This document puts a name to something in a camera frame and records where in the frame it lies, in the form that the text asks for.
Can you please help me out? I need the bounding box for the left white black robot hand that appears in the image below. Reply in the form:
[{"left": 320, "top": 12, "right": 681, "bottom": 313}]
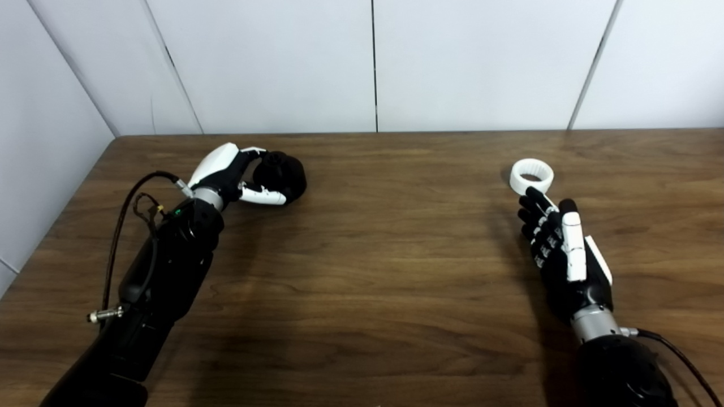
[{"left": 188, "top": 142, "right": 288, "bottom": 211}]

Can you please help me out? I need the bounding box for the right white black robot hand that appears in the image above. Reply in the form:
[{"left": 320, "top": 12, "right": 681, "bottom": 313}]
[{"left": 518, "top": 187, "right": 614, "bottom": 326}]

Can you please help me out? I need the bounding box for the round black part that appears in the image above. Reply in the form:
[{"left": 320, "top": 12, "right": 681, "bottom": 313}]
[{"left": 253, "top": 151, "right": 308, "bottom": 203}]

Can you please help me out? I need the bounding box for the white toothed ring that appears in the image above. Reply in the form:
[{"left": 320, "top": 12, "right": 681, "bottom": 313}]
[{"left": 510, "top": 159, "right": 555, "bottom": 196}]

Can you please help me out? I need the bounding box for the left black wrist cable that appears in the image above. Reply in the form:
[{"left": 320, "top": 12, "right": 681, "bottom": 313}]
[{"left": 102, "top": 171, "right": 193, "bottom": 326}]

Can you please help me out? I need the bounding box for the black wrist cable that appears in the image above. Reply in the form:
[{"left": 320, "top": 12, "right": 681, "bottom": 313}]
[
  {"left": 621, "top": 327, "right": 724, "bottom": 407},
  {"left": 102, "top": 171, "right": 193, "bottom": 326}
]

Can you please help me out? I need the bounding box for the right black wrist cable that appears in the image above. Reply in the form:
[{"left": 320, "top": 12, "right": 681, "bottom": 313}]
[{"left": 621, "top": 327, "right": 724, "bottom": 407}]

